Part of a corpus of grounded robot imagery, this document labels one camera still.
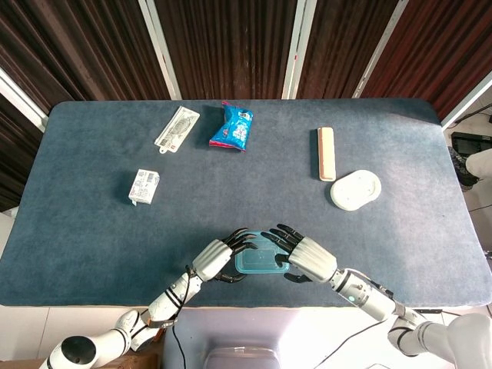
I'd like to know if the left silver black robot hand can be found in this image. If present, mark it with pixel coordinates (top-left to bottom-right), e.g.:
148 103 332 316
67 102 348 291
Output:
191 227 259 284

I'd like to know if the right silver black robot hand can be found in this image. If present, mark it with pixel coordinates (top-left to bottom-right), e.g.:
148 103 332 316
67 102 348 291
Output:
261 223 339 284

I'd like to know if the clear teal plastic container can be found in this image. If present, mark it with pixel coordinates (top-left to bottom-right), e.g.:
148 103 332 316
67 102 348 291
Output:
233 227 290 276

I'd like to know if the white oval lid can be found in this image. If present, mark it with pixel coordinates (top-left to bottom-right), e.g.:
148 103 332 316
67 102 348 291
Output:
329 168 383 211

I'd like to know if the long beige rectangular box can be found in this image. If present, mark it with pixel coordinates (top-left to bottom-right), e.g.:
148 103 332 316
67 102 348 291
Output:
310 126 337 181

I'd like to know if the grey robot torso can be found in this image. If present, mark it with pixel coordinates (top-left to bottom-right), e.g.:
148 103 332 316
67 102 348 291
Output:
161 307 424 369

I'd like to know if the blue table cloth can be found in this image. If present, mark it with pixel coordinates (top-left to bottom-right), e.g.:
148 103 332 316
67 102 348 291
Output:
0 98 492 309

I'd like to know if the small white carton box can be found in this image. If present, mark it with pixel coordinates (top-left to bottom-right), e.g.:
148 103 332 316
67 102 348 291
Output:
128 168 161 208

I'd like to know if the grey rounded chest housing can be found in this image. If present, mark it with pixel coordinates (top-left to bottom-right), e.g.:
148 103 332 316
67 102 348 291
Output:
203 345 284 369

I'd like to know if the brown cardboard box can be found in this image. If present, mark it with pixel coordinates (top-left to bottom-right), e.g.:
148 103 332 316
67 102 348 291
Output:
0 351 158 369

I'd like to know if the blue snack bag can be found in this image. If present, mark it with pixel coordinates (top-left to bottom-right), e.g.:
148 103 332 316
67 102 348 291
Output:
208 100 254 153

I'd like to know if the white flat blister pack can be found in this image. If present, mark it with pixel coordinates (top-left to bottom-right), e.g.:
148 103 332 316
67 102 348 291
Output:
153 105 201 155

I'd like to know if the dark patterned shoe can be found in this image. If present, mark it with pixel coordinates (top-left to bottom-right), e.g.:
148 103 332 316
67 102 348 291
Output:
449 148 480 188

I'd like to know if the black device on floor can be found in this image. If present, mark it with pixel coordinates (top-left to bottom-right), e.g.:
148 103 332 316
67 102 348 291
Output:
450 131 492 157

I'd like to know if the white trouser leg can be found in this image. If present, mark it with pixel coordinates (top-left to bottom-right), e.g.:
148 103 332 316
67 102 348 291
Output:
464 148 492 181

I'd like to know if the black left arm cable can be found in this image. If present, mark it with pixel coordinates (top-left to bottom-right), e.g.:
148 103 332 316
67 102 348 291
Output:
145 264 193 369

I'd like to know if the white metal frame post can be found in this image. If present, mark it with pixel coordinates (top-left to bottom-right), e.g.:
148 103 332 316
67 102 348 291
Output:
281 0 317 100
137 0 183 101
351 0 409 99
440 71 492 130
0 68 49 134

